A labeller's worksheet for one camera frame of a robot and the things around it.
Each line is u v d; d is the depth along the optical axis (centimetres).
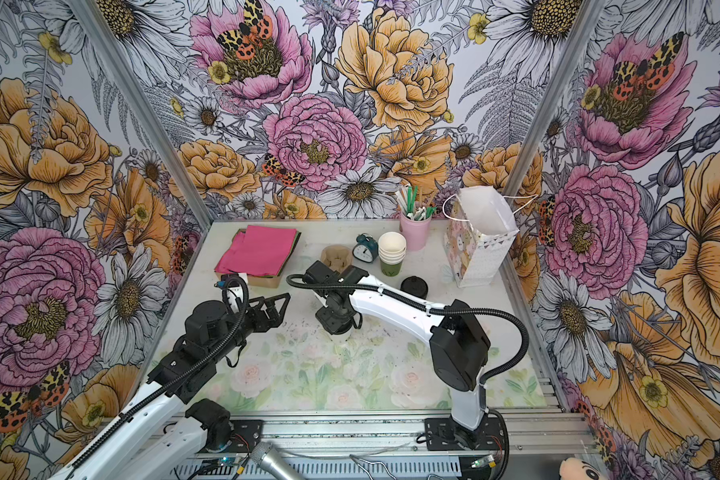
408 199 105
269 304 66
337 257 107
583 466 64
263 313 66
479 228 85
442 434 74
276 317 66
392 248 95
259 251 106
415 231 106
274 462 68
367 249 106
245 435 75
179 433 60
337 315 70
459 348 46
